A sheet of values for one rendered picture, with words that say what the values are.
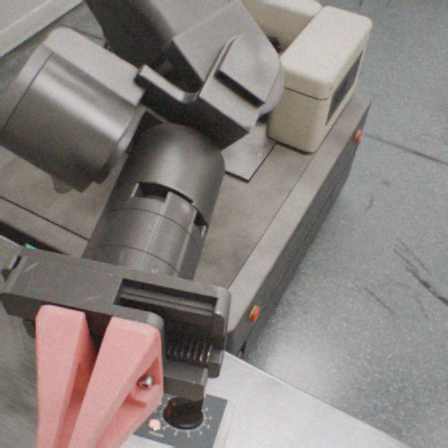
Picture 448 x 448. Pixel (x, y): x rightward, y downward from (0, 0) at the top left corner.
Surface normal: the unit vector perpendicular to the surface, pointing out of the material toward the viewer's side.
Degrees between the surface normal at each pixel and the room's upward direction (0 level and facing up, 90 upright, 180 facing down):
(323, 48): 0
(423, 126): 0
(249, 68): 37
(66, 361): 22
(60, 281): 0
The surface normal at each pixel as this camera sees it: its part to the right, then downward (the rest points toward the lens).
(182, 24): 0.44, -0.15
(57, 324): -0.03, -0.33
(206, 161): 0.74, -0.30
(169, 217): 0.50, -0.48
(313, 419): 0.04, -0.65
